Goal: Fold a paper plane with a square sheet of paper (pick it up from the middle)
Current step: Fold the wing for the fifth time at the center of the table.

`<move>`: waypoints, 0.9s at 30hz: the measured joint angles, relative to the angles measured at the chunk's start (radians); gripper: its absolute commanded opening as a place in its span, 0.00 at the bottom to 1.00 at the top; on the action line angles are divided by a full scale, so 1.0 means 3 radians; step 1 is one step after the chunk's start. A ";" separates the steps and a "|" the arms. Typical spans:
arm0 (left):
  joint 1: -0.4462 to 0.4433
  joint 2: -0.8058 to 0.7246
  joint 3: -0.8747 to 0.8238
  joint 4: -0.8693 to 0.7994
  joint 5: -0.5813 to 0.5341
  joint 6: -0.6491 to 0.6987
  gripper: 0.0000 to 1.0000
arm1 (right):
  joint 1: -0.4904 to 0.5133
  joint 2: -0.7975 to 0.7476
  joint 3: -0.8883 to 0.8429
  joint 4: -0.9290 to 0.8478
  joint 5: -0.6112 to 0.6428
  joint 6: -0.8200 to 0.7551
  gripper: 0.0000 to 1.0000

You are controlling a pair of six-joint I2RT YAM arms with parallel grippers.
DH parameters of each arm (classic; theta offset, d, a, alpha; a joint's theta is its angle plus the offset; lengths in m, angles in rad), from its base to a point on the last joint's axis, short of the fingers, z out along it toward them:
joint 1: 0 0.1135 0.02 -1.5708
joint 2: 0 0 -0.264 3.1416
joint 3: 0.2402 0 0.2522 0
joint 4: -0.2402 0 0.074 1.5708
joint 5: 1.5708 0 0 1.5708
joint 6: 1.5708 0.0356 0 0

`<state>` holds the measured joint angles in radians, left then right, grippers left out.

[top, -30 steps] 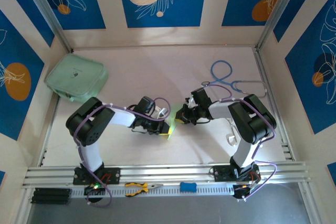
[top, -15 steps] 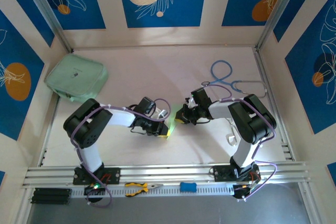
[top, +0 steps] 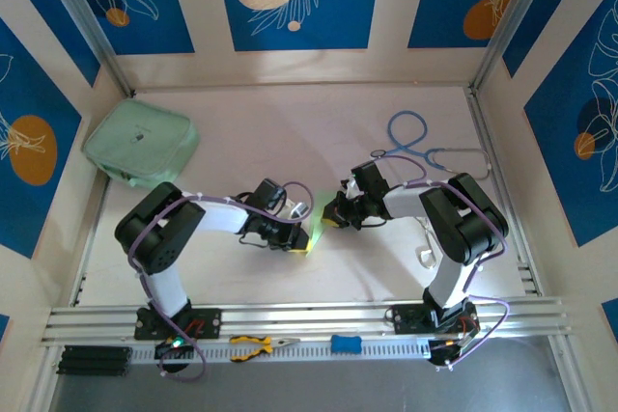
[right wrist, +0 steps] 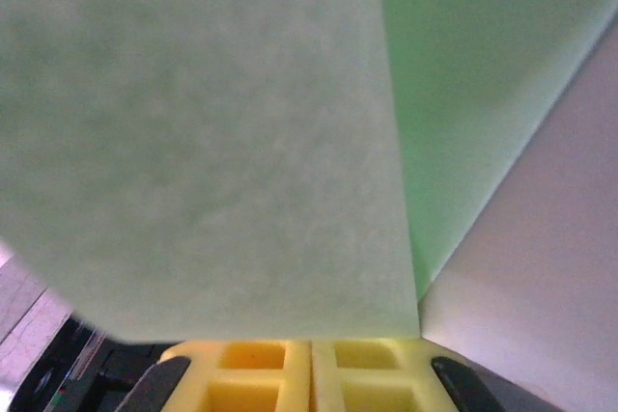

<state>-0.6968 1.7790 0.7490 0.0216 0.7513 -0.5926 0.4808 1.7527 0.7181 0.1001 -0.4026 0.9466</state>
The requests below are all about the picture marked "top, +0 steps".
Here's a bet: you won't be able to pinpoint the light green paper sheet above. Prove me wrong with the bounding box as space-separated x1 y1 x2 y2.
304 191 330 253

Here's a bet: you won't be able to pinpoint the blue stethoscope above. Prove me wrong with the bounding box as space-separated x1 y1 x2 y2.
370 110 492 180

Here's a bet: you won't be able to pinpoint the blue bone-shaped sponge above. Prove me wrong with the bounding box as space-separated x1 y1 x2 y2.
330 334 362 354

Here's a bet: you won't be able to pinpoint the mint green zip pouch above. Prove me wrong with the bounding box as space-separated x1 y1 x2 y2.
81 97 202 191

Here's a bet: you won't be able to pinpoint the black stacked blocks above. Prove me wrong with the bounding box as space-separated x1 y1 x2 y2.
56 344 132 377

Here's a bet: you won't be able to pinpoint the aluminium mounting rail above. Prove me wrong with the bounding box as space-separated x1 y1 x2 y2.
41 296 576 346

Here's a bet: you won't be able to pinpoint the grey slotted cable duct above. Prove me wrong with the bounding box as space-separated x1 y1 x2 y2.
129 337 435 365

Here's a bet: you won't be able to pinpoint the yellow handled pliers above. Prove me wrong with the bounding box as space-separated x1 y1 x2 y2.
229 334 301 364

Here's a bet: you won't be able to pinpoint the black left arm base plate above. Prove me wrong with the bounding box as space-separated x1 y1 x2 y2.
133 308 223 341

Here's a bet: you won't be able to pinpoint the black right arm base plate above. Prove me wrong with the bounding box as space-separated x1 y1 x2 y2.
391 303 479 336

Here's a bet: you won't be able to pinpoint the aluminium side rail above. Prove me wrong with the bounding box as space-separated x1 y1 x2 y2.
465 86 545 297
71 175 110 310

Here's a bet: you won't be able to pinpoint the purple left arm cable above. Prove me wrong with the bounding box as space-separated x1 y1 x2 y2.
127 181 318 384

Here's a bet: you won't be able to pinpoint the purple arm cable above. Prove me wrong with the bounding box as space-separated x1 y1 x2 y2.
371 154 512 369
127 181 318 384

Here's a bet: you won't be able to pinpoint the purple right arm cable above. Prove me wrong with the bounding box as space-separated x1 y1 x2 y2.
371 154 512 369

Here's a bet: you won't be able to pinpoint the aluminium frame post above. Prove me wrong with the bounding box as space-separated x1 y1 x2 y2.
470 0 564 95
36 0 136 97

